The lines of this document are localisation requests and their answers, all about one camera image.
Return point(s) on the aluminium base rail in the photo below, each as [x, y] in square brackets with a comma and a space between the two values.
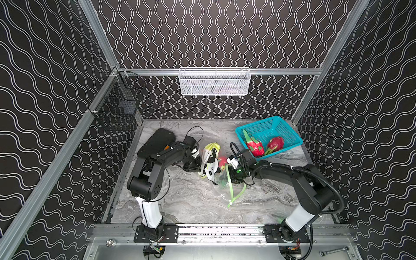
[236, 234]

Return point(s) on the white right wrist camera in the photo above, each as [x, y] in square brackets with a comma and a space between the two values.
[234, 162]

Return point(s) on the red dragon fruit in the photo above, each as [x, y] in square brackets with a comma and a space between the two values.
[254, 145]
[222, 162]
[274, 145]

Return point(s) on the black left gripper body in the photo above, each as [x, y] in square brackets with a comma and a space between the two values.
[192, 159]

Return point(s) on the white wire mesh basket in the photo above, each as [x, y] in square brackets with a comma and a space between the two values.
[214, 81]

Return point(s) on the silver wrench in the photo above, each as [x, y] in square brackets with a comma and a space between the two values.
[333, 251]

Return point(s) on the teal plastic perforated basket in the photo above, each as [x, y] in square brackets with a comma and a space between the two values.
[266, 129]

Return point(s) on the clear zip-top bag green seal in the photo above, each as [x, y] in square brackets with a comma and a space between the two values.
[222, 172]

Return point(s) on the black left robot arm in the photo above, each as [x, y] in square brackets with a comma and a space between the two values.
[146, 180]

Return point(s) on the black wire basket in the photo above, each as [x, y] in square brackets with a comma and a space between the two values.
[119, 109]

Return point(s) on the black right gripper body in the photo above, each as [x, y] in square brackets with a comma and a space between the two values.
[236, 174]

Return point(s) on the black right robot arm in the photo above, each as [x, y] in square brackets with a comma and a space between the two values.
[315, 195]

